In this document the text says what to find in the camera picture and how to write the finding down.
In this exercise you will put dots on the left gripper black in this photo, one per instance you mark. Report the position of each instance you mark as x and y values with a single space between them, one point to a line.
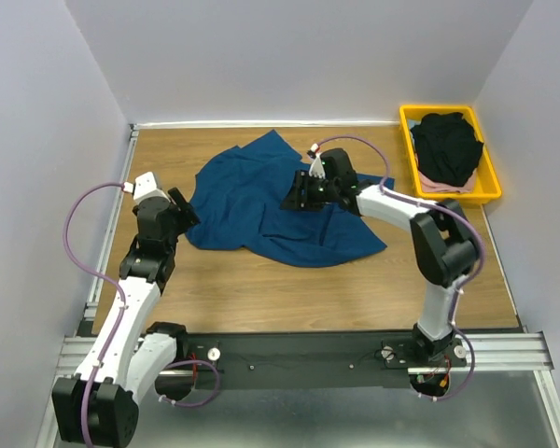
188 215

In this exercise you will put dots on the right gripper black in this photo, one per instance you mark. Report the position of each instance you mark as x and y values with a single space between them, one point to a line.
301 182

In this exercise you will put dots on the blue t shirt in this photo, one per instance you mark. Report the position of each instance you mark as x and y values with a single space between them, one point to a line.
238 199

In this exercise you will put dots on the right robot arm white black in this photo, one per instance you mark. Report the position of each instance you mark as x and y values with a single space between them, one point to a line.
446 247

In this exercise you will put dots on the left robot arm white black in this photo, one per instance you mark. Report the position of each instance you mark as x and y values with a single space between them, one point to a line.
98 405

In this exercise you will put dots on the pink t shirt in bin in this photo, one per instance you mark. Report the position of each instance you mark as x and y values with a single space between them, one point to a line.
430 186

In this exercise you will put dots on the black t shirt in bin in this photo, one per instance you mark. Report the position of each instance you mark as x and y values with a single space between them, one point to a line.
446 148

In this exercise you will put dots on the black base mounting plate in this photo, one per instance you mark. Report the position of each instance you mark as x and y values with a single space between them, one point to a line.
316 359

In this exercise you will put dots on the yellow plastic bin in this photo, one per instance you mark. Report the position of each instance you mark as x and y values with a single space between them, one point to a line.
486 187

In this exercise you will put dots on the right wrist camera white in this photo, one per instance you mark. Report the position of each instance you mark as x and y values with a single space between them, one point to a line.
316 168

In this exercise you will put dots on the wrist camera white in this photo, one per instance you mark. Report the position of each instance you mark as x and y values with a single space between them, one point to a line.
316 168
145 186

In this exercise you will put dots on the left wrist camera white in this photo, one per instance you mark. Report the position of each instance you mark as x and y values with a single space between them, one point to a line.
145 186

